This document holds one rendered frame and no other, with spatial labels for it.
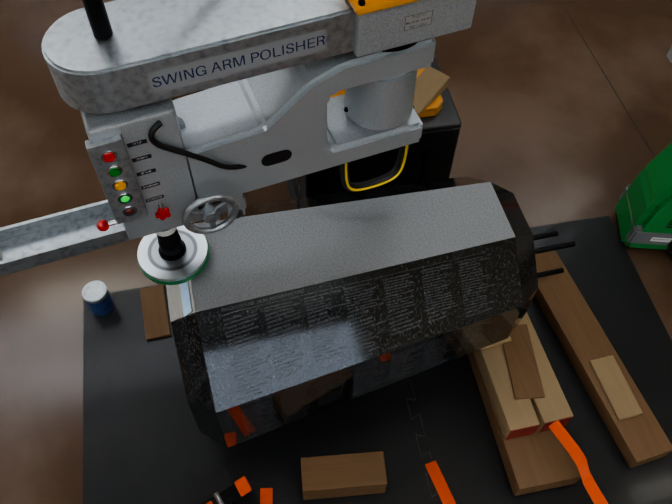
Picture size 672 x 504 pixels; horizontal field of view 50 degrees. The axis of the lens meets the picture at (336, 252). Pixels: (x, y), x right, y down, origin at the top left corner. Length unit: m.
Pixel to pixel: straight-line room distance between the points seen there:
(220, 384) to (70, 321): 1.13
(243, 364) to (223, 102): 0.81
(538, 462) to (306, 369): 0.98
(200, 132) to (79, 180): 1.89
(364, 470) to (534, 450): 0.63
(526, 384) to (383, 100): 1.31
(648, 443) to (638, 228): 0.95
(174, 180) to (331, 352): 0.78
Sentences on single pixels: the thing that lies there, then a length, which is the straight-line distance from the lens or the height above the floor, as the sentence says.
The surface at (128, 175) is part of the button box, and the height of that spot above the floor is 1.38.
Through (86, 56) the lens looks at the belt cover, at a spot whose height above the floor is 1.67.
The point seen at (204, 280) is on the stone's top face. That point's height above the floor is 0.80.
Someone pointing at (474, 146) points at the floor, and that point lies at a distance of 3.69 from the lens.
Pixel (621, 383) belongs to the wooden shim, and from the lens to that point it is 3.02.
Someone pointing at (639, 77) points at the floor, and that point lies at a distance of 4.31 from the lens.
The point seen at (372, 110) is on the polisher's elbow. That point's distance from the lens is 1.94.
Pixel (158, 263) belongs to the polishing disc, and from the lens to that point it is 2.22.
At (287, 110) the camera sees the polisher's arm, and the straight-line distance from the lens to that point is 1.78.
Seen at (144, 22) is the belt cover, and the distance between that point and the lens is 1.66.
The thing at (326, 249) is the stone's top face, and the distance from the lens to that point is 2.26.
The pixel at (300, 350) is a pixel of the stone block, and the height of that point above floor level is 0.66.
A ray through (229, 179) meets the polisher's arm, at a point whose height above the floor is 1.23.
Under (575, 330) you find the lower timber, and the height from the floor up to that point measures 0.09.
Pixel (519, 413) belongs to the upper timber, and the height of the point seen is 0.21.
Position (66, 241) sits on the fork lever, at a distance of 2.09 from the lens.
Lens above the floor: 2.68
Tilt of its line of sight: 56 degrees down
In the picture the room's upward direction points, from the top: 1 degrees clockwise
